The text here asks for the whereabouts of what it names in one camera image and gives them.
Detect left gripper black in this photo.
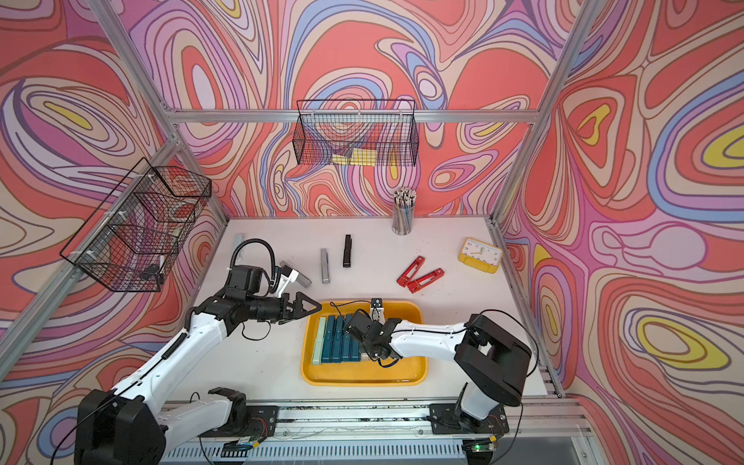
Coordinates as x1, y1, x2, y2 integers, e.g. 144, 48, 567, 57
245, 293, 321, 325

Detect grey pruning pliers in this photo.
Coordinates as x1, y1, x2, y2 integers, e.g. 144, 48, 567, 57
320, 248, 331, 284

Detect dark teal pruning pliers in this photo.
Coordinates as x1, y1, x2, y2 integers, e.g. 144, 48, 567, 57
321, 316, 336, 364

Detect black pruning pliers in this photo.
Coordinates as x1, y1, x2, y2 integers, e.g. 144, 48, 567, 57
342, 234, 353, 269

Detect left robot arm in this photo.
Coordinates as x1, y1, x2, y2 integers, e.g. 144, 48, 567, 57
74, 265, 322, 464

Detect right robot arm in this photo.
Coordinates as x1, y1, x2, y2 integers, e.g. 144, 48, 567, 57
344, 310, 533, 424

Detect grey pruning pliers angled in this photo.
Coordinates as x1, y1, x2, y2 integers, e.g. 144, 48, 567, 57
280, 261, 312, 289

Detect yellow plastic storage tray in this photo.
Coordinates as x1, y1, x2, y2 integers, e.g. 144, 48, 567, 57
300, 301, 428, 388

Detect light blue-grey pliers far left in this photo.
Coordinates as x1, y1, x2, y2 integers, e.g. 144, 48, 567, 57
232, 234, 244, 250

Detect pencil holder cup with pencils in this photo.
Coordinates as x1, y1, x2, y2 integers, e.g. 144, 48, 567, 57
393, 188, 417, 236

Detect yellow alarm clock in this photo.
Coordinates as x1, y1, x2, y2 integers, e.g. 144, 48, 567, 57
458, 238, 504, 274

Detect yellow sticky notes in basket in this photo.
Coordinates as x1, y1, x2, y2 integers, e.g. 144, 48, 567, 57
331, 148, 378, 167

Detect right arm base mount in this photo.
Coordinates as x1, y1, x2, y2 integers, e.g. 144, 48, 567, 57
425, 383, 510, 438

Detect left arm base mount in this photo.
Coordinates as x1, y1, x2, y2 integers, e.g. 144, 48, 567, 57
208, 387, 279, 440

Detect black wire basket left wall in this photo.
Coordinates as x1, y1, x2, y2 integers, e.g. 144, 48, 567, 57
60, 158, 212, 293

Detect black wire basket wall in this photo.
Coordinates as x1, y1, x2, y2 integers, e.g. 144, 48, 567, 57
60, 158, 212, 293
293, 97, 420, 167

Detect black wire basket back wall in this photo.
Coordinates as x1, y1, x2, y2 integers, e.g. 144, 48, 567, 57
293, 97, 420, 167

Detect aluminium front rail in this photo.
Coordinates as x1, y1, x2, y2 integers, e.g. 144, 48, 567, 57
157, 401, 606, 464

